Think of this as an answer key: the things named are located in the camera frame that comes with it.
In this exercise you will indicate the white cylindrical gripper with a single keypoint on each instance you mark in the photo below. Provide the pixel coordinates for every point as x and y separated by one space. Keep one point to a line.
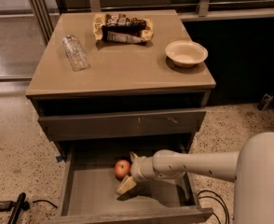
139 169

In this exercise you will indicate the red apple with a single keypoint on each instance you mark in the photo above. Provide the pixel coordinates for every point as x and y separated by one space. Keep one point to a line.
122 168

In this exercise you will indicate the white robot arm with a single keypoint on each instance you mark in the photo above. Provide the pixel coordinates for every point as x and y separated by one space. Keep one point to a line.
250 169

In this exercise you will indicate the open middle drawer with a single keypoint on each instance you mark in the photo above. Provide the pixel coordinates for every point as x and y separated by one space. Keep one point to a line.
89 186

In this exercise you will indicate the grey drawer cabinet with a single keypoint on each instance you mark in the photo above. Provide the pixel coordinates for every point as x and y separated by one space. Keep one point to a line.
121 77

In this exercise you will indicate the closed top drawer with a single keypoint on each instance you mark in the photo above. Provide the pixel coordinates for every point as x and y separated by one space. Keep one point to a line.
122 124

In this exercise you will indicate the black stick device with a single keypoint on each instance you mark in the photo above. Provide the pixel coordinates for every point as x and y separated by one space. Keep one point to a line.
20 205

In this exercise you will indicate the clear plastic bottle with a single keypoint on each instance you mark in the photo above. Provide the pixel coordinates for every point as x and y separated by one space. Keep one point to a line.
75 53

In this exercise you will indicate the white bowl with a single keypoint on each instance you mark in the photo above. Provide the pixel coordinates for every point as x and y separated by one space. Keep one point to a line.
185 53

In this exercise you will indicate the black power adapter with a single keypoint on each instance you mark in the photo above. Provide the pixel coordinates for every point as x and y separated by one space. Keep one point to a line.
6 206

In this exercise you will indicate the brown chip bag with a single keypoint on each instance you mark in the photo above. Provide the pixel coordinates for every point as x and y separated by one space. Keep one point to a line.
122 28

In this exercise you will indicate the small dark floor box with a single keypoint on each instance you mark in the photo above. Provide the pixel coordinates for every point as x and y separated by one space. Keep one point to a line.
265 102

